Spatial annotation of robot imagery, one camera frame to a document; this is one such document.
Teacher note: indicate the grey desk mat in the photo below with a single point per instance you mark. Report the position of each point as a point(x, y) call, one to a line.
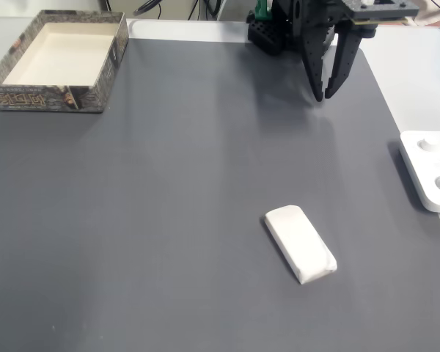
point(168, 183)

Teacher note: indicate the green clamp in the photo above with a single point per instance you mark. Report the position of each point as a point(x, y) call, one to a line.
point(262, 9)

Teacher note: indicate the stone-patterned cardboard box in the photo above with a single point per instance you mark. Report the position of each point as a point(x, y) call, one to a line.
point(58, 99)

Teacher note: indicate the white flat device with buttons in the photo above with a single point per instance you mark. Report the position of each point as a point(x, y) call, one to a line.
point(427, 172)

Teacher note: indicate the white block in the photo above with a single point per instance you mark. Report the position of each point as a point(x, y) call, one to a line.
point(297, 242)

